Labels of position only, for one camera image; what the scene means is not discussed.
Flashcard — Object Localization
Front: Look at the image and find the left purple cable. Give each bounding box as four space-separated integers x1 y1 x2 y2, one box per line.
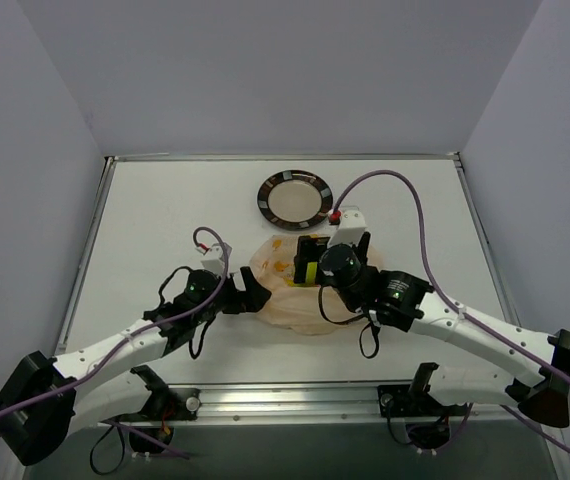
0 226 231 447

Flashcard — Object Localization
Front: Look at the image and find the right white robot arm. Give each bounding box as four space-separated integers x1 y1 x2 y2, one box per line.
294 233 570 428

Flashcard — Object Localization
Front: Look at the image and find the aluminium front rail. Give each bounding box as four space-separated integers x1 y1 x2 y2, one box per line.
114 383 516 426

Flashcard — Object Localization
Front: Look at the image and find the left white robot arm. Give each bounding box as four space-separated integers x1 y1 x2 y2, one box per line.
0 267 271 466

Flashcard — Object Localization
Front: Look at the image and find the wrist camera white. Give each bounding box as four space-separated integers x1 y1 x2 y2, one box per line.
199 243 232 276
328 206 367 247

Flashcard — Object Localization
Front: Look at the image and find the purple cable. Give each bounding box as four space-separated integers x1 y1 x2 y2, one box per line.
332 169 570 466
0 226 231 447

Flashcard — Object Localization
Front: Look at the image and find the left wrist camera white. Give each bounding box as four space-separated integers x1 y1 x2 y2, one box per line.
199 243 232 276

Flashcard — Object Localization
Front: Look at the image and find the brown rimmed ceramic plate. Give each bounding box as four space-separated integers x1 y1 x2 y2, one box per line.
256 169 333 231

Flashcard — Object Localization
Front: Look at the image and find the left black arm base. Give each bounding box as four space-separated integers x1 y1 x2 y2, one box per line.
129 365 201 445

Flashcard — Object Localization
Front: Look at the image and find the translucent orange plastic bag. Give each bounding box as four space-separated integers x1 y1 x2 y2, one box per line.
247 232 384 337

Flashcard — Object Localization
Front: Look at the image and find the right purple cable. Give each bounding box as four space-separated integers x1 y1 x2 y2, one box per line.
332 169 570 466

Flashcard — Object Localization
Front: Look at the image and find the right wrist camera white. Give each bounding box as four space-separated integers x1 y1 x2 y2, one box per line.
328 206 367 247

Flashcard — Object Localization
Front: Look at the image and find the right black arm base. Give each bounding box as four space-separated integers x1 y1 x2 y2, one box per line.
377 362 473 457

